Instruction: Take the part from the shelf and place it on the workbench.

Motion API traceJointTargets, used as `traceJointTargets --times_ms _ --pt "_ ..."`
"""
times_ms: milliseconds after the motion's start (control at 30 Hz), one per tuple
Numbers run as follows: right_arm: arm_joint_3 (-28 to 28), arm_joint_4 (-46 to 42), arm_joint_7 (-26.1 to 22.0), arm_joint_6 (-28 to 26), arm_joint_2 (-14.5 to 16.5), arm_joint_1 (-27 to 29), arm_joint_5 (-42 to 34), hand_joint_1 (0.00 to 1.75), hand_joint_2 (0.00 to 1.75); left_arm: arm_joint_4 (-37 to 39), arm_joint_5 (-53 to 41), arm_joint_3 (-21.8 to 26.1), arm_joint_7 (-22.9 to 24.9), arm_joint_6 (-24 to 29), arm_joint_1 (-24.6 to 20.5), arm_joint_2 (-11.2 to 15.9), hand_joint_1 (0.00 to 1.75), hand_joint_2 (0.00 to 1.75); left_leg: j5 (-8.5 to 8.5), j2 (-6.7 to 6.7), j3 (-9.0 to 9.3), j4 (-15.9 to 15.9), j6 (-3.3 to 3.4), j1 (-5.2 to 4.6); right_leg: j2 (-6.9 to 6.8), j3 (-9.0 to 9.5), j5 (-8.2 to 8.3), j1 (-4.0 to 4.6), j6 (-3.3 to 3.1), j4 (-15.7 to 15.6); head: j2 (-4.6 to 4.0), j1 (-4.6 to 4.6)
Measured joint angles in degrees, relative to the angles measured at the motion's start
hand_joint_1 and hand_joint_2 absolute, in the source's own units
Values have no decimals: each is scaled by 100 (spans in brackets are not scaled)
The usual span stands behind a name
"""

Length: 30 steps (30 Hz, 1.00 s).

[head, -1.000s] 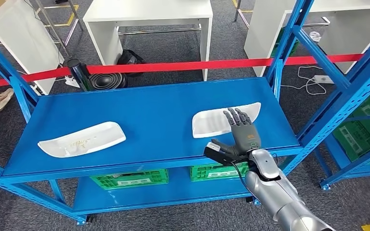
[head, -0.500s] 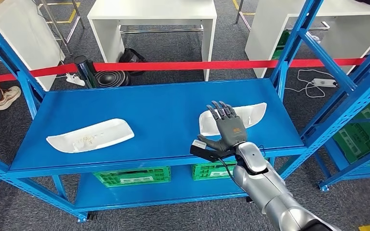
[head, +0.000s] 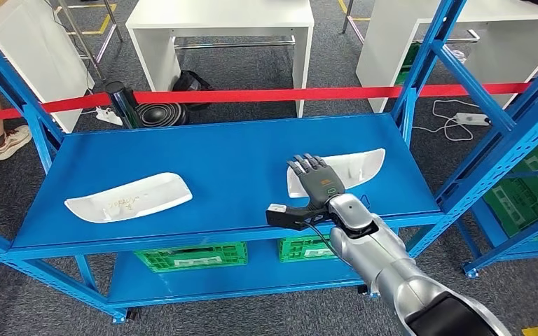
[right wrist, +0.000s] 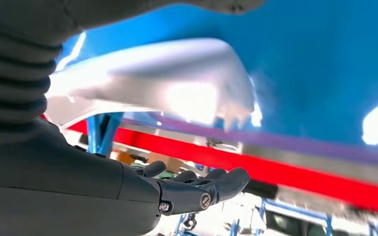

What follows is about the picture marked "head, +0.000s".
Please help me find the black domed post base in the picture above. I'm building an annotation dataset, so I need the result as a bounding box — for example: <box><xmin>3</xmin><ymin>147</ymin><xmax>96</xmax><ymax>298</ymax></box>
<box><xmin>135</xmin><ymin>102</ymin><xmax>190</xmax><ymax>128</ymax></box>

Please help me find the black barrier post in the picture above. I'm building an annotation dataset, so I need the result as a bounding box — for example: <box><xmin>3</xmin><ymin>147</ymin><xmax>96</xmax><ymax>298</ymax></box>
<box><xmin>105</xmin><ymin>80</ymin><xmax>142</xmax><ymax>130</ymax></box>

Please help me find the white power cable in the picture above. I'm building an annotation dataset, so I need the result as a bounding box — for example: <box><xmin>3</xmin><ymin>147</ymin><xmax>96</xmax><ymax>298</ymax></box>
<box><xmin>411</xmin><ymin>98</ymin><xmax>483</xmax><ymax>142</ymax></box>

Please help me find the white cabinet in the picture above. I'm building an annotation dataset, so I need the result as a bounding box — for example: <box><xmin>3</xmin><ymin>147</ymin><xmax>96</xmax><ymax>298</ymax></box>
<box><xmin>0</xmin><ymin>0</ymin><xmax>96</xmax><ymax>134</ymax></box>

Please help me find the black bag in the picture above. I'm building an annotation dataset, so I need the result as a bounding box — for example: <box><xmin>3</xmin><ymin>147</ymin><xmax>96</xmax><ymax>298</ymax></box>
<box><xmin>172</xmin><ymin>70</ymin><xmax>214</xmax><ymax>112</ymax></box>

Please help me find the white power strip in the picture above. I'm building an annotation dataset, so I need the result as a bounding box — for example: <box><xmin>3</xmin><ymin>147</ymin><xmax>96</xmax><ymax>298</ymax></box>
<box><xmin>95</xmin><ymin>106</ymin><xmax>124</xmax><ymax>127</ymax></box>
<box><xmin>454</xmin><ymin>112</ymin><xmax>491</xmax><ymax>127</ymax></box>

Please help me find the red barrier belt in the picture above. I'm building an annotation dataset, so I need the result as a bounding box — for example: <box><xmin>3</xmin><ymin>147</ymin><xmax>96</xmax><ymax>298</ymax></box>
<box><xmin>0</xmin><ymin>82</ymin><xmax>532</xmax><ymax>124</ymax></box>

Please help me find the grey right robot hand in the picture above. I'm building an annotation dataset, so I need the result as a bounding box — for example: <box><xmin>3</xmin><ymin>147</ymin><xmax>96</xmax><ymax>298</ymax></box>
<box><xmin>287</xmin><ymin>153</ymin><xmax>347</xmax><ymax>211</ymax></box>

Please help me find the white part with handwriting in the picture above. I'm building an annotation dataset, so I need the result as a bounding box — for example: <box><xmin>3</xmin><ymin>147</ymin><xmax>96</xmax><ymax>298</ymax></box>
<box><xmin>64</xmin><ymin>172</ymin><xmax>194</xmax><ymax>225</ymax></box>

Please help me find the white curved plastic part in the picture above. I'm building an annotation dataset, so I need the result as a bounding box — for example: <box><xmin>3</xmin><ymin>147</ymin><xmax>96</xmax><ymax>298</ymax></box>
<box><xmin>287</xmin><ymin>148</ymin><xmax>387</xmax><ymax>200</ymax></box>

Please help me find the steel table frame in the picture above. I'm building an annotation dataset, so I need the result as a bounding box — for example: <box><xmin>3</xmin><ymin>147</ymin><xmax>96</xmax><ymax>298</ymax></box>
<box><xmin>55</xmin><ymin>0</ymin><xmax>124</xmax><ymax>82</ymax></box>

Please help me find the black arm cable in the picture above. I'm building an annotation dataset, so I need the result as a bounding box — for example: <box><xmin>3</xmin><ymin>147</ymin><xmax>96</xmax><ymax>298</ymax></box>
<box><xmin>303</xmin><ymin>221</ymin><xmax>344</xmax><ymax>260</ymax></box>

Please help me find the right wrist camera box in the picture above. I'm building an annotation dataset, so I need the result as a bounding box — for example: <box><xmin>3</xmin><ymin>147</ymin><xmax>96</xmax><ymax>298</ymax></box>
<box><xmin>265</xmin><ymin>203</ymin><xmax>333</xmax><ymax>232</ymax></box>

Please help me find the green plastic crate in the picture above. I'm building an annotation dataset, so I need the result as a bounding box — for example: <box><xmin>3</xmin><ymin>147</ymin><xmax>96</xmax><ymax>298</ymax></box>
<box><xmin>133</xmin><ymin>241</ymin><xmax>249</xmax><ymax>274</ymax></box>
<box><xmin>394</xmin><ymin>41</ymin><xmax>422</xmax><ymax>87</ymax></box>
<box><xmin>277</xmin><ymin>234</ymin><xmax>342</xmax><ymax>264</ymax></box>
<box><xmin>482</xmin><ymin>134</ymin><xmax>538</xmax><ymax>239</ymax></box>

